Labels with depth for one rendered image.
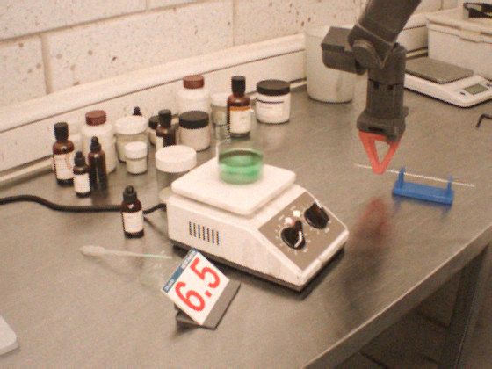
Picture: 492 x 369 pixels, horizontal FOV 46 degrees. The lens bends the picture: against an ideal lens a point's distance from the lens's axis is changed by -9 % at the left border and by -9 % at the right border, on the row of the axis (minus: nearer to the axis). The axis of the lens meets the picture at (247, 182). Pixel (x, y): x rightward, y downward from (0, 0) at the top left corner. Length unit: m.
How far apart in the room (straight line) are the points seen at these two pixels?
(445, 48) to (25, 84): 1.12
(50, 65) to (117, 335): 0.57
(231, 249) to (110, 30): 0.55
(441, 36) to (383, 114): 0.83
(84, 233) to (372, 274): 0.39
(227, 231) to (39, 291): 0.25
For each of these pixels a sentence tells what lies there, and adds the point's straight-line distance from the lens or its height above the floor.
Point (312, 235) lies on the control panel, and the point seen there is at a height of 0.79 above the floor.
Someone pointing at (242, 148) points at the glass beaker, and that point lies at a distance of 0.74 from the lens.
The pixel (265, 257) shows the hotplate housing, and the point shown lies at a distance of 0.73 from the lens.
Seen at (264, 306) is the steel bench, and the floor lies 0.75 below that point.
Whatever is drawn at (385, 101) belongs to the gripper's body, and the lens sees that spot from 0.90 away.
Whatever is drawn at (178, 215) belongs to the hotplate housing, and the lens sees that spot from 0.78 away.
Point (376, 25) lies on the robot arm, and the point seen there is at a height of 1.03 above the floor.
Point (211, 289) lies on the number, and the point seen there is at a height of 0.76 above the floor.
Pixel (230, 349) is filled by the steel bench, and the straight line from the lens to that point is 0.65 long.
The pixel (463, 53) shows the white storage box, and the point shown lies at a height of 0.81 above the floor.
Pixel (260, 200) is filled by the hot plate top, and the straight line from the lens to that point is 0.74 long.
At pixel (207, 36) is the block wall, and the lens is 1.29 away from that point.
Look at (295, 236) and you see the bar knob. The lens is 0.72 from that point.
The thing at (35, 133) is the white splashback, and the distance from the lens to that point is 1.07.
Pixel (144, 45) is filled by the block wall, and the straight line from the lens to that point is 1.19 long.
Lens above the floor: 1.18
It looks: 26 degrees down
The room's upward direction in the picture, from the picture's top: straight up
